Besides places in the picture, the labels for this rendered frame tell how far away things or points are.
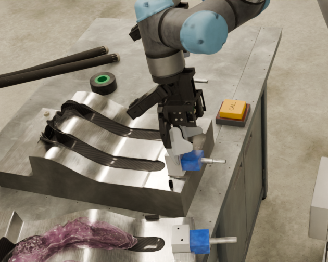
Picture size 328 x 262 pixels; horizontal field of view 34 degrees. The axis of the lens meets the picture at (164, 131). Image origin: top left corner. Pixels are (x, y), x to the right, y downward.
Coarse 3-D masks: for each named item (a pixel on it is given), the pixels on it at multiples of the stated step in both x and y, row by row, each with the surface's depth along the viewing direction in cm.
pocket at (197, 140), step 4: (192, 136) 134; (196, 136) 134; (200, 136) 133; (204, 136) 132; (188, 140) 135; (192, 140) 134; (196, 140) 134; (200, 140) 134; (204, 140) 132; (192, 144) 133; (196, 144) 133; (200, 144) 133; (200, 148) 130
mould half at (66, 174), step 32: (96, 96) 143; (32, 128) 147; (64, 128) 133; (96, 128) 135; (32, 160) 128; (64, 160) 126; (160, 160) 126; (64, 192) 132; (96, 192) 128; (128, 192) 124; (160, 192) 120; (192, 192) 126
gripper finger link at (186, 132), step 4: (180, 128) 119; (184, 128) 120; (188, 128) 120; (192, 128) 119; (196, 128) 119; (200, 128) 119; (184, 132) 121; (188, 132) 120; (192, 132) 120; (196, 132) 120; (200, 132) 120; (184, 136) 121; (188, 136) 121
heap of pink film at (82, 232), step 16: (80, 224) 109; (96, 224) 111; (32, 240) 112; (48, 240) 110; (64, 240) 109; (80, 240) 109; (96, 240) 108; (112, 240) 109; (128, 240) 112; (16, 256) 109; (32, 256) 109; (48, 256) 109
